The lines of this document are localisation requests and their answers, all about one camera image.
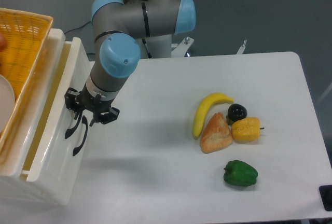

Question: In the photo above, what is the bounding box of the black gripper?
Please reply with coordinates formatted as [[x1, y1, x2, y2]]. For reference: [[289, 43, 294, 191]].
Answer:
[[64, 87, 120, 127]]

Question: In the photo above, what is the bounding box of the black top drawer handle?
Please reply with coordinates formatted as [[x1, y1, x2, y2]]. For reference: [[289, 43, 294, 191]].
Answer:
[[64, 113, 82, 139]]

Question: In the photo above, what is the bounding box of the black drawer handle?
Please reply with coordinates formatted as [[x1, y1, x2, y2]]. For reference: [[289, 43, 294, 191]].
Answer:
[[64, 113, 82, 139], [72, 116, 89, 157]]

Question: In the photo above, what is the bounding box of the white drawer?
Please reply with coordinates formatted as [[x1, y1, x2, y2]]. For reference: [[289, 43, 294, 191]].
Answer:
[[27, 37, 91, 184]]

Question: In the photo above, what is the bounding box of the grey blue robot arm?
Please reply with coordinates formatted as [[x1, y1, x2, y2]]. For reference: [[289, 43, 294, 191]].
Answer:
[[65, 0, 196, 124]]

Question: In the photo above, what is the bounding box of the white drawer cabinet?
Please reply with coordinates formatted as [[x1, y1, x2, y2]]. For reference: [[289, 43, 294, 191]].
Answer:
[[1, 29, 78, 205]]

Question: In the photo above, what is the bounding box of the white plate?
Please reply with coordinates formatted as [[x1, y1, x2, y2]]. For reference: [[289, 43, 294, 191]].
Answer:
[[0, 75, 15, 132]]

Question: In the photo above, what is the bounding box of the yellow woven basket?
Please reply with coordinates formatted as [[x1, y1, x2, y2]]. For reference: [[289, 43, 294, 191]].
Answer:
[[1, 8, 53, 147]]

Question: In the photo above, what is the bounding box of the yellow banana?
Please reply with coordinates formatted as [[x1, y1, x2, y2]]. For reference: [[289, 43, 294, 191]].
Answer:
[[192, 92, 234, 139]]

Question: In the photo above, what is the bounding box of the orange bread pastry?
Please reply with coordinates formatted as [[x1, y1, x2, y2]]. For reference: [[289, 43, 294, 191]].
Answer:
[[200, 112, 233, 153]]

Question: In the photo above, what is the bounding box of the dark purple eggplant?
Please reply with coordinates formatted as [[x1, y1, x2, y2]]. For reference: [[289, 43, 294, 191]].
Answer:
[[226, 103, 247, 125]]

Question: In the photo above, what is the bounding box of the yellow bell pepper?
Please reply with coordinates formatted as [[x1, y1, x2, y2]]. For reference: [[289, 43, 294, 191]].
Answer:
[[231, 117, 265, 142]]

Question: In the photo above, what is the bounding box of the green bell pepper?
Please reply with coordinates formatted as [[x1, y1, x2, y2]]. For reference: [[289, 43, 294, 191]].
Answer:
[[223, 160, 258, 187]]

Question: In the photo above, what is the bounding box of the black corner object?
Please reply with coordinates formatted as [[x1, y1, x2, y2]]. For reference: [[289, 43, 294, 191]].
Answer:
[[319, 185, 332, 212]]

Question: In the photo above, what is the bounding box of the black lower drawer handle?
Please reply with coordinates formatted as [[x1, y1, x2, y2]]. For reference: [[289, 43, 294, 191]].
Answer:
[[72, 116, 89, 157]]

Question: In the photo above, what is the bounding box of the black cable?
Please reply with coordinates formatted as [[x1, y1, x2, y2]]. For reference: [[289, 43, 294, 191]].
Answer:
[[64, 19, 95, 55]]

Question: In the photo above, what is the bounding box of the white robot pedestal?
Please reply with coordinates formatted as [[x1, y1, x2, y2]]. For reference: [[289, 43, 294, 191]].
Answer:
[[140, 34, 247, 59]]

